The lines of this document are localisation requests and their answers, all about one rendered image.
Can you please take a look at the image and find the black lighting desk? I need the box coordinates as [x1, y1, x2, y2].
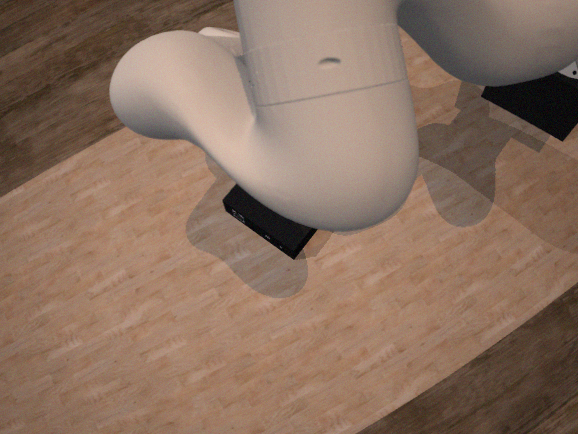
[222, 184, 318, 260]

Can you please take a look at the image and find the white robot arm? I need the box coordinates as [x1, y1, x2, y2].
[109, 0, 578, 232]

